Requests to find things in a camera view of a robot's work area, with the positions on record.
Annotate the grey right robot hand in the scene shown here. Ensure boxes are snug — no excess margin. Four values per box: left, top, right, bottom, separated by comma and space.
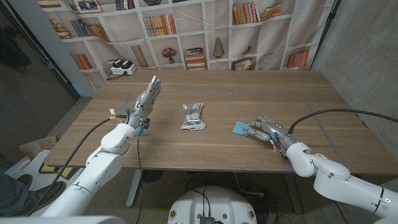
242, 116, 299, 154

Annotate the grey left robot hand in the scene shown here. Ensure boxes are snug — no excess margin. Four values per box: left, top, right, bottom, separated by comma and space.
126, 75, 162, 128

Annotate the blue square sponge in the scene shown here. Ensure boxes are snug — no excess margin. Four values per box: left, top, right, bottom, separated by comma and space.
232, 121, 250, 138

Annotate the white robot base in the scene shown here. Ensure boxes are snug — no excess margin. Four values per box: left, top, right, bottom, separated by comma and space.
167, 185, 258, 224

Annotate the silver snack package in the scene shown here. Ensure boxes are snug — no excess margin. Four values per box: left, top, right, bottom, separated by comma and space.
181, 103, 206, 131

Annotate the white charger with black batteries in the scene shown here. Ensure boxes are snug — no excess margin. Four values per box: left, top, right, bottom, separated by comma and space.
110, 59, 137, 76

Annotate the white table leg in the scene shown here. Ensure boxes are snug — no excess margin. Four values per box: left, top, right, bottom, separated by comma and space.
282, 173, 304, 215
126, 169, 143, 208

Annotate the printed bookshelf backdrop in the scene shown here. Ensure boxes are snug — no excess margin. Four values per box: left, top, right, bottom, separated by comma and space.
36, 0, 335, 90

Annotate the black backdrop stand pole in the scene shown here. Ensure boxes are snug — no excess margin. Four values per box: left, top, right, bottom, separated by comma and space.
309, 0, 342, 71

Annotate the patterned beige cushion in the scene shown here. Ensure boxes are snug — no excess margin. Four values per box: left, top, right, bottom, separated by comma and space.
18, 135, 58, 161

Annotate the white and yellow floor board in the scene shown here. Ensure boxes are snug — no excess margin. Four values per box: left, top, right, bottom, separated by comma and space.
6, 149, 85, 190

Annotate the person's leg with dark shoes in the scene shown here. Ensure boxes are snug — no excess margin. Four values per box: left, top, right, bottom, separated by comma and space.
0, 169, 67, 218

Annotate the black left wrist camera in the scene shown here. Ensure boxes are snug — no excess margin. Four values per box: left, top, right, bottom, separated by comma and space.
137, 117, 152, 135

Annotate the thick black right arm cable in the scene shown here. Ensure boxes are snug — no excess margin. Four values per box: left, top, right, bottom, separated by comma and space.
288, 108, 398, 135

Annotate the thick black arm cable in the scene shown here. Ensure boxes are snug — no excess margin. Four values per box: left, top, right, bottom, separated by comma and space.
288, 108, 398, 135
27, 114, 128, 216

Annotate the thin black hanging cable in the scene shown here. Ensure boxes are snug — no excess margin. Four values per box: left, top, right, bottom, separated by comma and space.
134, 133, 144, 224

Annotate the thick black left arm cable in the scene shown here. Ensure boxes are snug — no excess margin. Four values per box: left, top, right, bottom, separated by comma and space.
27, 114, 128, 216

